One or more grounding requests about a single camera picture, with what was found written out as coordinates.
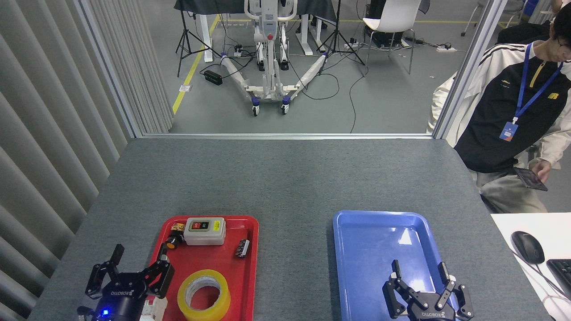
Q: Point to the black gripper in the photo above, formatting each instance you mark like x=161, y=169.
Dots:
x=120, y=305
x=430, y=312

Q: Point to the yellow tape roll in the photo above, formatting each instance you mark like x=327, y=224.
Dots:
x=203, y=315

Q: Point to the black phone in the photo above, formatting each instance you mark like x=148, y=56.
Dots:
x=528, y=178

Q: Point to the person's left hand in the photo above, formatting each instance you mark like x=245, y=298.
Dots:
x=543, y=169

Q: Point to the white block with red marks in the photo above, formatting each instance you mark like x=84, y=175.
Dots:
x=155, y=310

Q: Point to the black orange push button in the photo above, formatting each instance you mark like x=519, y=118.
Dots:
x=174, y=241

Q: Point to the blue plastic tray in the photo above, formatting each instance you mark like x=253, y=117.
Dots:
x=370, y=249

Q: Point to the red plastic tray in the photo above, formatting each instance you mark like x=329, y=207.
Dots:
x=209, y=258

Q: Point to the black computer mouse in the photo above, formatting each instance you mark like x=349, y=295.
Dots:
x=527, y=247

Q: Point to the small black component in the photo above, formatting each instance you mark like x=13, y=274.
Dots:
x=242, y=248

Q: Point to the black keyboard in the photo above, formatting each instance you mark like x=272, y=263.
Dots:
x=562, y=276

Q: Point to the white desk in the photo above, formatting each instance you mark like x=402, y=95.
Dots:
x=557, y=232

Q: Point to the grey ribbed partition panel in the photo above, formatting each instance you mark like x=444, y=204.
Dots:
x=44, y=133

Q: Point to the person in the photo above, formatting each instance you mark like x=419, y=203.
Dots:
x=504, y=111
x=522, y=33

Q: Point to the black power adapter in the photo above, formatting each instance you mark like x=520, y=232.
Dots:
x=213, y=77

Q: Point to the white power strip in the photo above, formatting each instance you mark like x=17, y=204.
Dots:
x=352, y=45
x=446, y=49

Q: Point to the black tripod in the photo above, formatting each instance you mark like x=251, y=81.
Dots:
x=337, y=18
x=183, y=31

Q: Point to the black box under chair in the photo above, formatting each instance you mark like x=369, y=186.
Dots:
x=379, y=39

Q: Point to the desk with black cloth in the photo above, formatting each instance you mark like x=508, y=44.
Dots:
x=209, y=5

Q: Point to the white chair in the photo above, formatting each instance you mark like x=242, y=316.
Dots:
x=395, y=15

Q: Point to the white stand on wheels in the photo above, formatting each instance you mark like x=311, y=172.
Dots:
x=267, y=26

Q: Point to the grey switch box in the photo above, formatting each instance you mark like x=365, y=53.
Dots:
x=205, y=234

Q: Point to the silver rail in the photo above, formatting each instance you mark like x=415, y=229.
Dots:
x=285, y=135

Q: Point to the silver post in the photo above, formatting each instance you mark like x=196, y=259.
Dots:
x=468, y=67
x=110, y=67

